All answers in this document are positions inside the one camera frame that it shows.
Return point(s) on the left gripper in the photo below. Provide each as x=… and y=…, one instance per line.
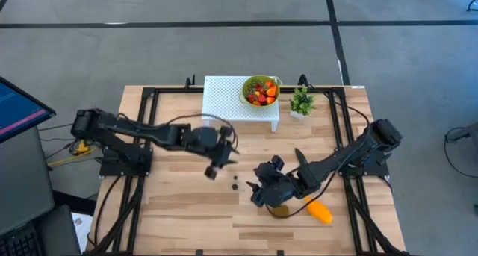
x=223, y=149

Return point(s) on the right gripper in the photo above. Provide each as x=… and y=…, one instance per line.
x=276, y=190

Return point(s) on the brown toy kiwi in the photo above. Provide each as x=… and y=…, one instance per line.
x=281, y=211

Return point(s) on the orange-red toy peach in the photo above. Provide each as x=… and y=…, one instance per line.
x=256, y=103
x=270, y=100

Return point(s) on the orange toy mango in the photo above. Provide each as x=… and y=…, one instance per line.
x=321, y=212

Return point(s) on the green plastic colander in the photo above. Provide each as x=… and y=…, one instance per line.
x=247, y=84

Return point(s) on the large red toy strawberry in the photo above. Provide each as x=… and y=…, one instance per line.
x=259, y=87

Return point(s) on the small orange toy fruit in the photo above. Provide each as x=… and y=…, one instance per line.
x=271, y=92

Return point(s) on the red-orange toy fruit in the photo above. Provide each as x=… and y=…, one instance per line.
x=269, y=84

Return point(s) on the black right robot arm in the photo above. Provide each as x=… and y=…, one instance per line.
x=336, y=162

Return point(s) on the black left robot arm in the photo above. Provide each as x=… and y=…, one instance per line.
x=130, y=131

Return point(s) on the black kitchen knife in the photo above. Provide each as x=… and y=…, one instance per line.
x=300, y=157

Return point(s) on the white perforated shelf riser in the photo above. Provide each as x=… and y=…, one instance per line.
x=224, y=99

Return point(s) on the small potted green plant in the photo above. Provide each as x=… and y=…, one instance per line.
x=301, y=103

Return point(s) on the yellow tool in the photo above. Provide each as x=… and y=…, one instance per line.
x=82, y=148

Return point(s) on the white paper sheet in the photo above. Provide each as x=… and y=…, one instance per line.
x=80, y=230

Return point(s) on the computer monitor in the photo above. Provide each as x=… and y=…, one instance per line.
x=18, y=110

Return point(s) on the black keyboard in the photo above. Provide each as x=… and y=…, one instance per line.
x=18, y=245

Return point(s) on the black aluminium table frame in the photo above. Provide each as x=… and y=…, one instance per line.
x=353, y=218

